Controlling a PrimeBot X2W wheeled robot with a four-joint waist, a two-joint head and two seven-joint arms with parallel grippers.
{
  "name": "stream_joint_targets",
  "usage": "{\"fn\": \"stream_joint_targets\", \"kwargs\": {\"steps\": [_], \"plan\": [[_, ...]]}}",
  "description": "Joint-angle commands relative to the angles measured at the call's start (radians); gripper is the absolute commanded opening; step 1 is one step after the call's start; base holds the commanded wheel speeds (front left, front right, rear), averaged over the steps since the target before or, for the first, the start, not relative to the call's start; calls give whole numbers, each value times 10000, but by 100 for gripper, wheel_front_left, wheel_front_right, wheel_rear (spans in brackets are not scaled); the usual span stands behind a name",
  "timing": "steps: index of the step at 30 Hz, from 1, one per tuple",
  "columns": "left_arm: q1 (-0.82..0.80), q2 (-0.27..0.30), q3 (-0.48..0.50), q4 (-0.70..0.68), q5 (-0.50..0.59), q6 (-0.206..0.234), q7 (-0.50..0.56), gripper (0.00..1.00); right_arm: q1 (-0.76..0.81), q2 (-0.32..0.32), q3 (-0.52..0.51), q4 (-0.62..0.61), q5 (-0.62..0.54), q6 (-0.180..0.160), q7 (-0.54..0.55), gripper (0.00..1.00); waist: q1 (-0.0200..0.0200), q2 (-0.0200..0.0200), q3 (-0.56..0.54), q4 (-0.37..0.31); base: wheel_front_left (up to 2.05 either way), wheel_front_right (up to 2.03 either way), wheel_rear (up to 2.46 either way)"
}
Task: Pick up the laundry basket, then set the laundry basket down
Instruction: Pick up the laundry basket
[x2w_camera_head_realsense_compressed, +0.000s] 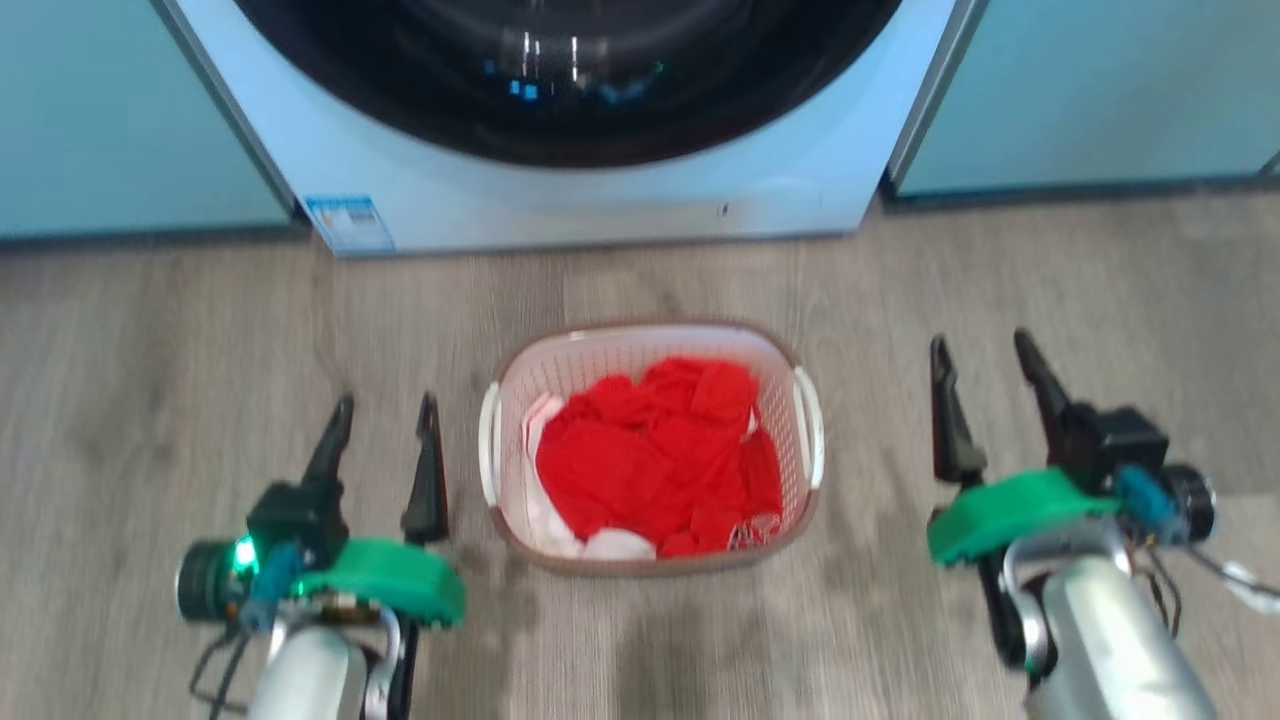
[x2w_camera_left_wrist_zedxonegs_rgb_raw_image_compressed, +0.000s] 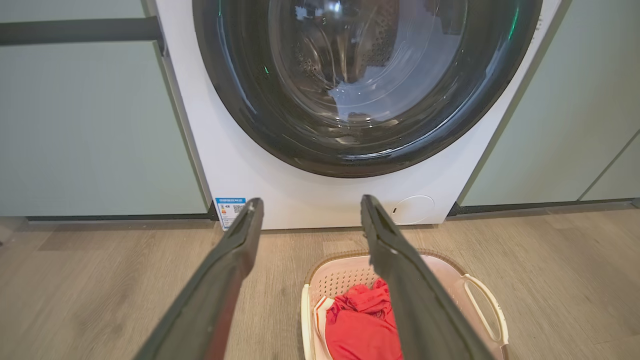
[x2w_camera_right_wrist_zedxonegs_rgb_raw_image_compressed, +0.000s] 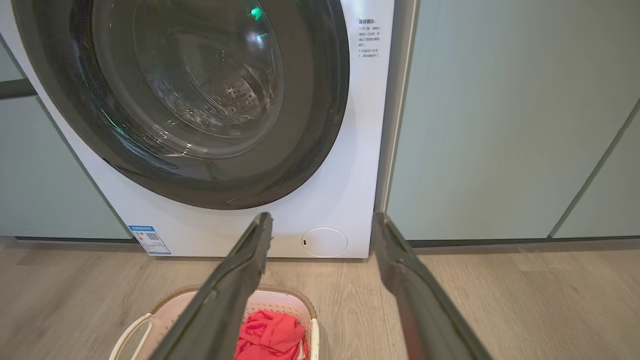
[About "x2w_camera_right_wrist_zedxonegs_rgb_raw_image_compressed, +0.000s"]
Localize red garment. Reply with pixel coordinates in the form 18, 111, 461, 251
234, 309, 310, 360

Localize round white filter cover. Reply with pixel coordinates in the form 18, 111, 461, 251
301, 227, 348, 259

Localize dark round washing machine door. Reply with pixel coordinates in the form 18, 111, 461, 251
11, 0, 350, 211

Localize pale green cabinet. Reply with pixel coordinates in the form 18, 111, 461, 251
386, 0, 640, 241

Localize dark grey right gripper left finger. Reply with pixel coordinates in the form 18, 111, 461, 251
148, 212, 274, 360

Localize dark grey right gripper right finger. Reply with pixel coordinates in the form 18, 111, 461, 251
372, 212, 493, 360

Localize pale green cabinet door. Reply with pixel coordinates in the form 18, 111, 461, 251
551, 107, 640, 239
0, 37, 133, 240

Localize blue energy label sticker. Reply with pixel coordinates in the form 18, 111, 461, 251
128, 225, 172, 256

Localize white front-load washing machine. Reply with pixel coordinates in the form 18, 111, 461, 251
0, 0, 396, 259

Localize white plastic laundry basket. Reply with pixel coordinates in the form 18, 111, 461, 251
108, 286, 320, 360

